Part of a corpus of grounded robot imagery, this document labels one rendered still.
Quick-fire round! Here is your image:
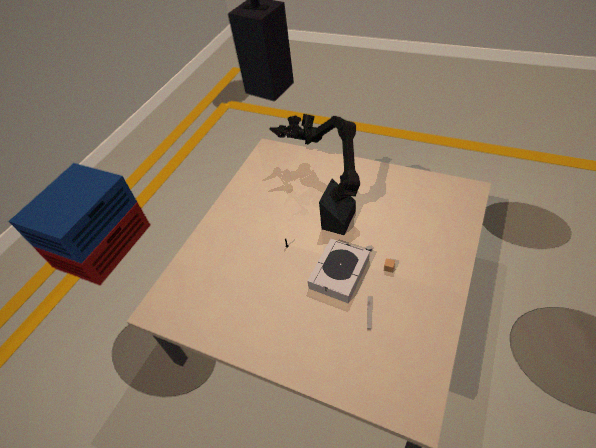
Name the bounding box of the small orange-brown cube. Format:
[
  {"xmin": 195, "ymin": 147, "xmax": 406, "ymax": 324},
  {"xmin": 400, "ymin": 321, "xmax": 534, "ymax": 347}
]
[{"xmin": 384, "ymin": 258, "xmax": 395, "ymax": 273}]

